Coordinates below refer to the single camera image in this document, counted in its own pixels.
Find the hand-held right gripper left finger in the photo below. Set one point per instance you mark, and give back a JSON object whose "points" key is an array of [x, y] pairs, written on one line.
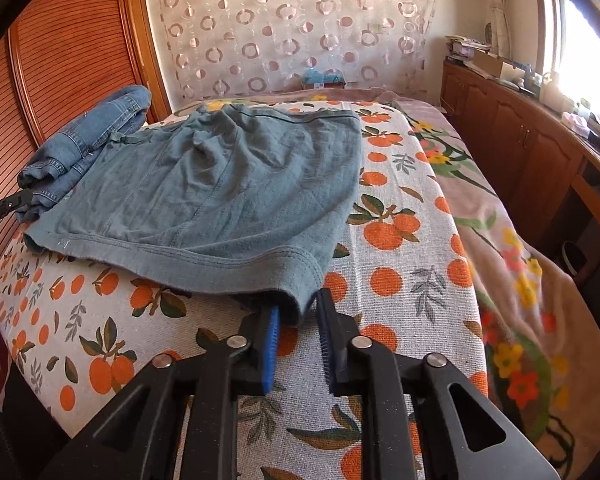
{"points": [[271, 345]]}

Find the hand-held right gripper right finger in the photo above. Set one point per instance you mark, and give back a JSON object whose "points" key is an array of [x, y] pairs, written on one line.
{"points": [[325, 345]]}

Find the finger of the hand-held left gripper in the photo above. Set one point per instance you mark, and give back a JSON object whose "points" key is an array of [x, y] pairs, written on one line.
{"points": [[12, 205]]}

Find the teal short pants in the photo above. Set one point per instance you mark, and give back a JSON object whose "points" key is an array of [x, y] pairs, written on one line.
{"points": [[205, 185]]}

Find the blue denim jeans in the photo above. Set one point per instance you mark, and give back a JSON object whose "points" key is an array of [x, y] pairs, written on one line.
{"points": [[95, 130]]}

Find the orange fruit print blanket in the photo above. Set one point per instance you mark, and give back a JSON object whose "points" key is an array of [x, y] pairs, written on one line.
{"points": [[405, 260]]}

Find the wooden slatted wardrobe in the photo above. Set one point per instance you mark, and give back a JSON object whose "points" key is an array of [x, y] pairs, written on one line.
{"points": [[70, 35]]}

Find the pink floral blanket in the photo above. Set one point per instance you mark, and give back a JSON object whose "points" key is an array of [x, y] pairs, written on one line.
{"points": [[505, 270]]}

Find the dark waste bin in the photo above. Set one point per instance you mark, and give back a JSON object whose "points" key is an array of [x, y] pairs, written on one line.
{"points": [[575, 260]]}

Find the blue tissue pack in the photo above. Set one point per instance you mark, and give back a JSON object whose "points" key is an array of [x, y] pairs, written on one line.
{"points": [[322, 79]]}

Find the wooden side cabinet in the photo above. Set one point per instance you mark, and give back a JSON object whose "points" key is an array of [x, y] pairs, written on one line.
{"points": [[505, 130]]}

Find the sheer circle pattern curtain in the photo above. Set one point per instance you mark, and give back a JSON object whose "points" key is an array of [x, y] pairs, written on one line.
{"points": [[280, 20]]}

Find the cardboard box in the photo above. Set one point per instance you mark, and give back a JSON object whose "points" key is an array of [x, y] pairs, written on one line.
{"points": [[495, 66]]}

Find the stack of papers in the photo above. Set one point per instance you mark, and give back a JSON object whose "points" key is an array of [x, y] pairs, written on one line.
{"points": [[467, 47]]}

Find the floral lace curtain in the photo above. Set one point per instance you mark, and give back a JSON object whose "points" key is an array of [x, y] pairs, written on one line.
{"points": [[495, 5]]}

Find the window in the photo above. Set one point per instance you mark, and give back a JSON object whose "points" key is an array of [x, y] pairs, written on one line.
{"points": [[580, 35]]}

